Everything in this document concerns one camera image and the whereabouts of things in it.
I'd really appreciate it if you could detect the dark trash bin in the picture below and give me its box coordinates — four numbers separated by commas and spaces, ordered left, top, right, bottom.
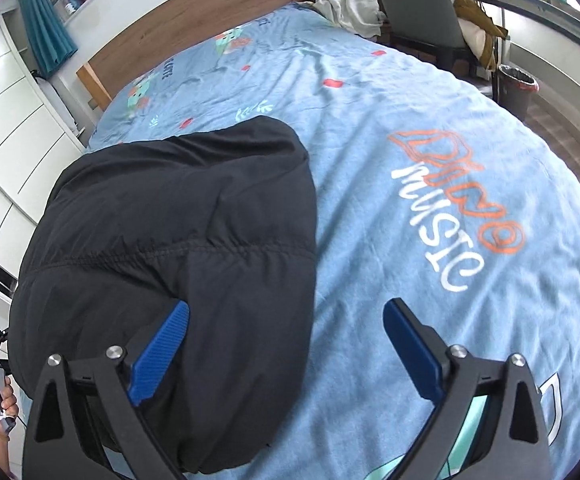
497, 64, 539, 121

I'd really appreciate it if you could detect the grey office chair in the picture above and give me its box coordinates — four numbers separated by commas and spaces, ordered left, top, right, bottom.
367, 0, 470, 68

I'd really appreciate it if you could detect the teal curtain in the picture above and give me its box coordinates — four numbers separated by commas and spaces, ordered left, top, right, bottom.
18, 0, 78, 76

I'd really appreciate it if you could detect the black puffer jacket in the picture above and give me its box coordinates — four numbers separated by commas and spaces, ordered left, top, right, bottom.
7, 115, 318, 461

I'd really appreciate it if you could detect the wooden headboard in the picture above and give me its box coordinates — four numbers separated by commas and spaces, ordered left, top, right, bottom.
76, 0, 301, 111

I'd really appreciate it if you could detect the long grey desk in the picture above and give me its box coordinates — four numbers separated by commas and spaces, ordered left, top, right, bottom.
457, 0, 580, 61

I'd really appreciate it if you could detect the mustard yellow garment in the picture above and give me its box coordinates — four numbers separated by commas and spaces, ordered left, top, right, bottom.
452, 0, 508, 71

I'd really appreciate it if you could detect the white wardrobe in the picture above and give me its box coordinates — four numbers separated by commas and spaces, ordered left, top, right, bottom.
0, 15, 88, 281

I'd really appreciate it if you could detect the white clothes pile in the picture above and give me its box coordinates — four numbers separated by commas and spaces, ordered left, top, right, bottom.
312, 0, 385, 38

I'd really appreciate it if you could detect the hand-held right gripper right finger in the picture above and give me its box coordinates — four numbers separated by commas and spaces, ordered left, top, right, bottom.
383, 298, 558, 480

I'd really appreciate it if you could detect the blue dinosaur print bed sheet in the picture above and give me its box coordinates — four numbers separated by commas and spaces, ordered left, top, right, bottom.
85, 2, 580, 480

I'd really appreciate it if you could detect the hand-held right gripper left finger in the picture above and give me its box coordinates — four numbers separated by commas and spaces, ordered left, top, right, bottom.
20, 301, 191, 480

